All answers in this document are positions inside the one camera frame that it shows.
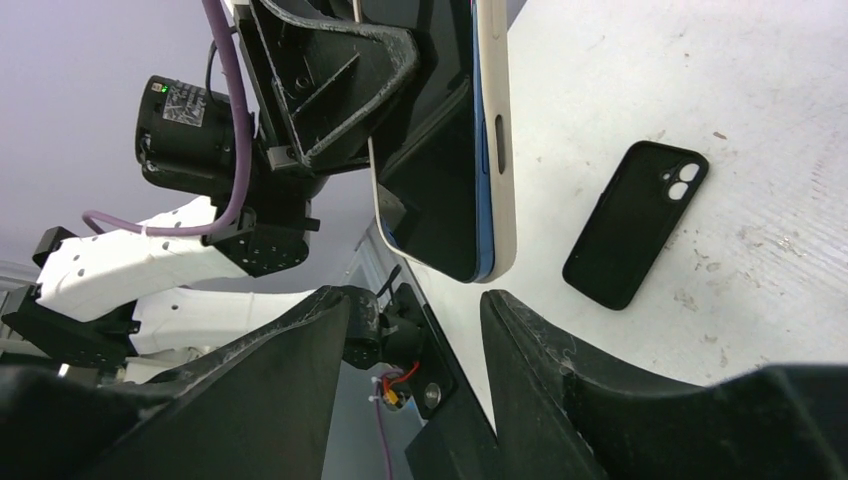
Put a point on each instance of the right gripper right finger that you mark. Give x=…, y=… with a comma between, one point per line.
x=565, y=409

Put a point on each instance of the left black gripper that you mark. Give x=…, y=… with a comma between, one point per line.
x=323, y=84

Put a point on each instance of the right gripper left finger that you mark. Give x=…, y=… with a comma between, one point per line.
x=259, y=407

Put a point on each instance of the phone pink case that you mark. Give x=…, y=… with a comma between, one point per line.
x=442, y=162

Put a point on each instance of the black phone case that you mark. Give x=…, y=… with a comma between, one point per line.
x=632, y=221

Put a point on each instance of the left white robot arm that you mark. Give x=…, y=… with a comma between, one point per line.
x=133, y=290

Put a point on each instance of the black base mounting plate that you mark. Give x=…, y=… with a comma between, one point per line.
x=456, y=440

